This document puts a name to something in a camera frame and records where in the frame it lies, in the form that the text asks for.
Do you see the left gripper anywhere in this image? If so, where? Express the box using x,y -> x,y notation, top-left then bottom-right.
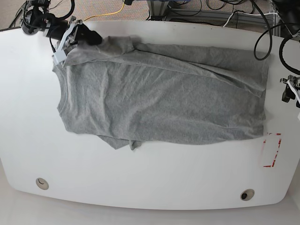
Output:
280,75 -> 300,103

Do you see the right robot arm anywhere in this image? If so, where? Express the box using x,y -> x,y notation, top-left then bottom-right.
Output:
21,0 -> 103,54

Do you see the black floor cable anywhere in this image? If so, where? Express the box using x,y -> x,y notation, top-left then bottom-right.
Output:
9,0 -> 29,28

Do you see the grey t-shirt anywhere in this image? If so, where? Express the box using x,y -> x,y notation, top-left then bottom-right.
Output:
53,37 -> 270,149

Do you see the table cable grommet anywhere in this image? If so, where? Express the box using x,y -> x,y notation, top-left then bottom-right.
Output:
240,189 -> 255,201
36,178 -> 49,190

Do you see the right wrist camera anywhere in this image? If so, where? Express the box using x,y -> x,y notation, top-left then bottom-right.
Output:
52,50 -> 67,65

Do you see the yellow cable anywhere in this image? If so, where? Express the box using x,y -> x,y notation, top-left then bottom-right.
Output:
83,0 -> 125,22

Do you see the left table cable grommet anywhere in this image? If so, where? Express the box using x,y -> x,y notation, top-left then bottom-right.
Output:
36,178 -> 49,190

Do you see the white cable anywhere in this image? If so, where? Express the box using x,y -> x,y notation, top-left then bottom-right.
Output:
222,11 -> 279,28

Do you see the right table cable grommet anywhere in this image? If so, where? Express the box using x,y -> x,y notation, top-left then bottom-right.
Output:
240,189 -> 255,201

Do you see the red tape rectangle marking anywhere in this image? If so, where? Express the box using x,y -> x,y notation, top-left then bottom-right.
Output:
261,133 -> 282,168

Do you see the aluminium frame stand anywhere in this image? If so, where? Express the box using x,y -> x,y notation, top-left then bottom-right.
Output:
148,0 -> 282,36

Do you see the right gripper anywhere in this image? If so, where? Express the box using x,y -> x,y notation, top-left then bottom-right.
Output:
43,16 -> 103,53

